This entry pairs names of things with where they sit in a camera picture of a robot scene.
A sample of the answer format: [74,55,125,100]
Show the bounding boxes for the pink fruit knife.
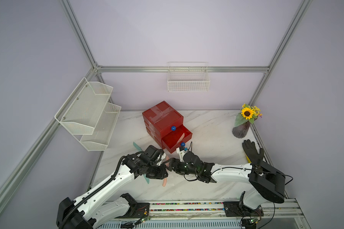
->
[162,155,170,187]
[177,133,185,142]

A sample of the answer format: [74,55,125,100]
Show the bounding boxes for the sunflower bouquet in vase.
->
[232,104,262,138]

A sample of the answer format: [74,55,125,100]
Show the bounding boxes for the red drawer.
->
[161,125,193,154]

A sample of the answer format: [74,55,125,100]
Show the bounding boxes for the white mesh two-tier shelf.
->
[54,78,121,151]

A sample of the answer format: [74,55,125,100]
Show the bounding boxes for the teal fruit knife upper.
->
[133,142,144,155]

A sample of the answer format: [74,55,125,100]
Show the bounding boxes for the teal fruit knife lower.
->
[143,175,150,184]

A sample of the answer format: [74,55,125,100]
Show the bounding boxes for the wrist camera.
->
[154,150,166,166]
[176,146,189,162]

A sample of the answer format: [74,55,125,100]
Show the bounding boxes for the red drawer cabinet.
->
[142,101,187,149]

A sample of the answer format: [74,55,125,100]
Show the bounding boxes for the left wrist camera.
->
[154,150,166,166]

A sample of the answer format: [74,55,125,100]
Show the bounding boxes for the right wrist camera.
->
[176,146,189,162]

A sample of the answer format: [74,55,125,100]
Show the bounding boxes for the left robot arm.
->
[56,146,168,229]

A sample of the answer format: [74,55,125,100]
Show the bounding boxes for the teal fruit knife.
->
[133,142,144,155]
[143,175,150,184]

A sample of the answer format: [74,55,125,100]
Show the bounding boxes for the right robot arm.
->
[166,158,286,216]

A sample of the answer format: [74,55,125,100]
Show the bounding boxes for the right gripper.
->
[162,157,199,175]

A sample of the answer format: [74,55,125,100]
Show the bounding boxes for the black glove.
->
[242,139,264,165]

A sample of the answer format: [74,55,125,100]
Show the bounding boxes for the white wire wall basket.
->
[167,62,210,92]

